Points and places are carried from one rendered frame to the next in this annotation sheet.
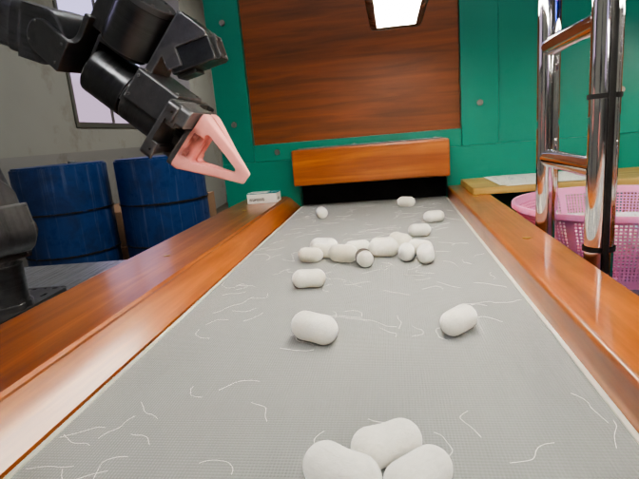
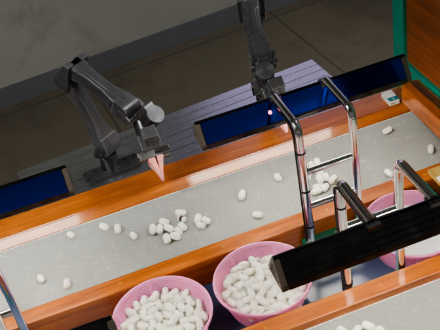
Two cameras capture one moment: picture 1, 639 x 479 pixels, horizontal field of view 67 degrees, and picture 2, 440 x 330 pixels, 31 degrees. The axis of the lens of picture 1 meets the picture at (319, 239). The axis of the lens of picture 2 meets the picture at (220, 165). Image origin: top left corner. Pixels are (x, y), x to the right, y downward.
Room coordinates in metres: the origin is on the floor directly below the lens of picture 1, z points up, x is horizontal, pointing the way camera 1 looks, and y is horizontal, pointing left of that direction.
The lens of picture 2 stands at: (-0.36, -1.68, 2.29)
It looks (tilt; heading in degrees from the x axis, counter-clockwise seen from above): 38 degrees down; 69
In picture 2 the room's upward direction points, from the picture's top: 12 degrees counter-clockwise
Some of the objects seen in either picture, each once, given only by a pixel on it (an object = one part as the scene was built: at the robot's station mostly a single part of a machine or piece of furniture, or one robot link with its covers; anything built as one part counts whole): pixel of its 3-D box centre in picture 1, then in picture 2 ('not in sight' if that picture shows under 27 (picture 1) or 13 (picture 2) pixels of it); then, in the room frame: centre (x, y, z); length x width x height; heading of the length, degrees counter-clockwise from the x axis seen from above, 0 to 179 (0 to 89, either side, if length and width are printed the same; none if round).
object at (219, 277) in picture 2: not in sight; (264, 289); (0.21, -0.33, 0.72); 0.27 x 0.27 x 0.10
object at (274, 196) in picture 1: (263, 197); (390, 97); (0.96, 0.10, 0.77); 0.06 x 0.04 x 0.02; 81
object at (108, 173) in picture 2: not in sight; (109, 161); (0.08, 0.50, 0.71); 0.20 x 0.07 x 0.08; 176
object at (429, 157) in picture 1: (369, 162); (434, 112); (0.96, -0.11, 0.83); 0.30 x 0.06 x 0.07; 81
